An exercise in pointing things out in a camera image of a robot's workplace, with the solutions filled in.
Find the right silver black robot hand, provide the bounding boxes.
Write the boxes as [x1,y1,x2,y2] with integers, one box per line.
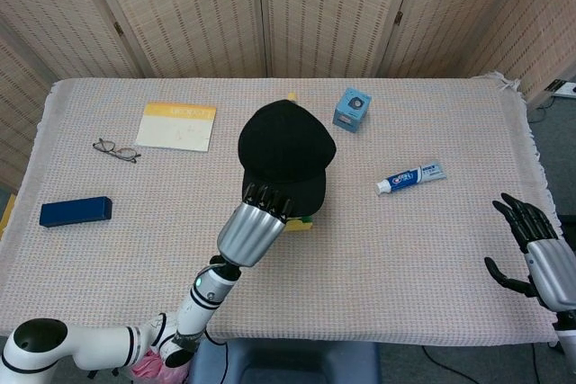
[483,192,576,313]

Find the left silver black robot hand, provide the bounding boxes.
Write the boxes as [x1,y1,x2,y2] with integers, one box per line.
[217,183,297,268]

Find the black baseball cap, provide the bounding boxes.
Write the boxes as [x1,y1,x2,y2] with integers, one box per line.
[237,99,338,215]

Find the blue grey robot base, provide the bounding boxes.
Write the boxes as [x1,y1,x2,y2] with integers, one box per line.
[188,337,382,384]

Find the yellow green lidded container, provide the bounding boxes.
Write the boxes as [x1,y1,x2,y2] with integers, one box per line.
[282,214,315,235]

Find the woven pink white tablecloth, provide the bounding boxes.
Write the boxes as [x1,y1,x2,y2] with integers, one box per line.
[0,71,563,349]

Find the yellow white notebook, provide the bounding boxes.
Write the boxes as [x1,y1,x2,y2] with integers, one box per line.
[134,102,218,153]

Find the black framed eyeglasses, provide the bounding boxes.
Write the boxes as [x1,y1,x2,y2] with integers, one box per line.
[92,138,142,165]

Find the light blue cube box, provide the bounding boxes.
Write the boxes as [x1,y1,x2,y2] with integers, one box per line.
[332,87,374,134]

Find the blue white toothpaste tube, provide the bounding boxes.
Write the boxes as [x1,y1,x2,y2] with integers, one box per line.
[375,160,447,197]

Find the pink plastic bag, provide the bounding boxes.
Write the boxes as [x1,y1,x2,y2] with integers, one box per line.
[129,349,191,384]

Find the dark blue glasses case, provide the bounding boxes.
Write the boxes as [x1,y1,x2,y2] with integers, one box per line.
[39,195,113,227]

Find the white power strip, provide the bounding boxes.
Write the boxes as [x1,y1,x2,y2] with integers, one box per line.
[546,79,576,99]

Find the bamboo folding screen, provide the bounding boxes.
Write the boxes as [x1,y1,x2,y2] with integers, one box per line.
[0,0,576,190]

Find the yellow flat board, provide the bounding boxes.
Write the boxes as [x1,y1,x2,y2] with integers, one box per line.
[0,193,17,239]

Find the black floor cable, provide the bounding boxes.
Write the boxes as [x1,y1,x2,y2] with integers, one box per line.
[526,94,549,123]
[421,344,481,384]

